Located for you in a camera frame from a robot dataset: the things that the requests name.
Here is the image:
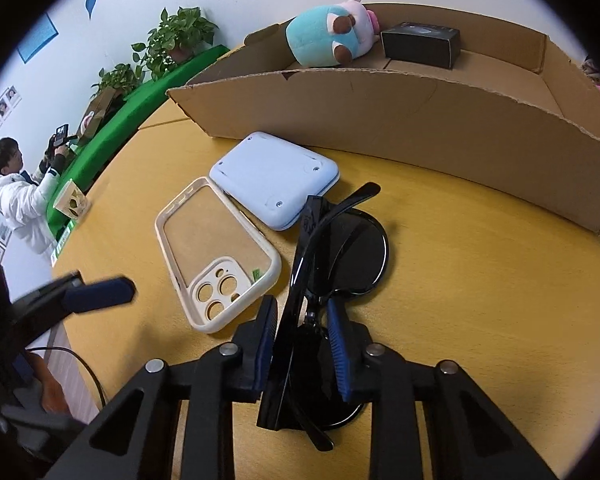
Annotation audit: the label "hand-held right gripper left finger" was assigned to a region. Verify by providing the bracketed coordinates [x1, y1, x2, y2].
[45, 296, 280, 480]

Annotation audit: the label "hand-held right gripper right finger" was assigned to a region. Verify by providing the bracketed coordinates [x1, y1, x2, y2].
[326, 300, 561, 480]

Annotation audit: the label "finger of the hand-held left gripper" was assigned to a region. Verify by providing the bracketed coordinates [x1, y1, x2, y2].
[10, 270, 135, 356]

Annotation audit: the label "black sunglasses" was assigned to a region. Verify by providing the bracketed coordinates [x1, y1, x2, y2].
[256, 182, 391, 452]

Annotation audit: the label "cream phone case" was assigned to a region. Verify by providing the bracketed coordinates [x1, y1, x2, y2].
[154, 176, 282, 333]

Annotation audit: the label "light blue plastic device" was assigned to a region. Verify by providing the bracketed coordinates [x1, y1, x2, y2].
[209, 131, 341, 232]

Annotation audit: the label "torn cardboard box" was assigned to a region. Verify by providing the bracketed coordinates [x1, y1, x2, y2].
[166, 2, 600, 235]

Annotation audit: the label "green white card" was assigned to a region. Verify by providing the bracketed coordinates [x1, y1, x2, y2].
[50, 220, 78, 267]

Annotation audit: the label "small patterned box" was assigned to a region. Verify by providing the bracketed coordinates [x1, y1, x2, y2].
[53, 179, 92, 221]

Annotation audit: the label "brown paper bag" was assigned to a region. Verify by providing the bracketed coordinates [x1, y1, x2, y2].
[77, 87, 116, 143]

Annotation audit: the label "green partition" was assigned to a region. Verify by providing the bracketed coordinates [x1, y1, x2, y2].
[45, 44, 231, 256]

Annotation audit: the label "green potted plant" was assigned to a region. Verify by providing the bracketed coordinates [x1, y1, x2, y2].
[131, 6, 220, 81]
[91, 63, 146, 101]

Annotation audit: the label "teal pink plush toy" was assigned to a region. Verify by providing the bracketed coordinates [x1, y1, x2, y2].
[285, 0, 381, 68]

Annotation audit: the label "small black box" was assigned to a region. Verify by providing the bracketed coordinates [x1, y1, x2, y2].
[380, 21, 462, 70]

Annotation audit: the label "black cable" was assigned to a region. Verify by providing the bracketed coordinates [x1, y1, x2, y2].
[27, 345, 106, 411]

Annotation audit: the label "blue wall poster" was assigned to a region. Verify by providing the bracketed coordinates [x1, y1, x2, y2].
[17, 12, 60, 63]

